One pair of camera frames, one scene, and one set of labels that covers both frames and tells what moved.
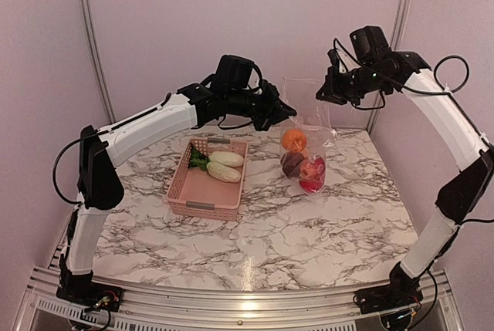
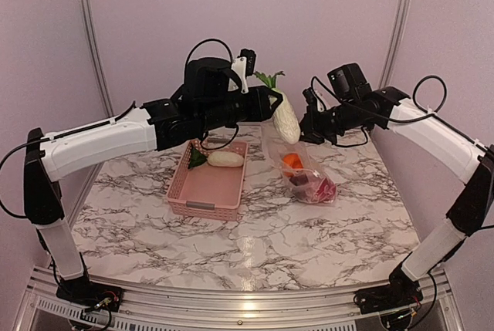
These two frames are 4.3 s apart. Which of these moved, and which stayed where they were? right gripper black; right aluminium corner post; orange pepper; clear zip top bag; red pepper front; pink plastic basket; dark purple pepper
Moved: orange pepper; right gripper black; dark purple pepper; clear zip top bag; red pepper front
Stayed: pink plastic basket; right aluminium corner post
